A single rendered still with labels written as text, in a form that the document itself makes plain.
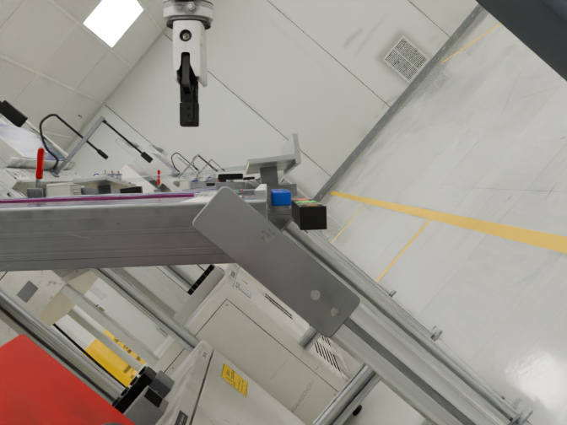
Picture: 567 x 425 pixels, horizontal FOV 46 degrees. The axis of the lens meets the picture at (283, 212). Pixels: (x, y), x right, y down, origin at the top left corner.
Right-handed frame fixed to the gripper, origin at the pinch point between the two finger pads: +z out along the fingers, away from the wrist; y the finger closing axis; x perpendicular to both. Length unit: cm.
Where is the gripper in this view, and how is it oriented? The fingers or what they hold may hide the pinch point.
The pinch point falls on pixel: (189, 115)
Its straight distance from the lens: 115.9
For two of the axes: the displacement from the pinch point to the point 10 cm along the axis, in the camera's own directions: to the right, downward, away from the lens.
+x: -10.0, 0.0, -0.3
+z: 0.0, 10.0, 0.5
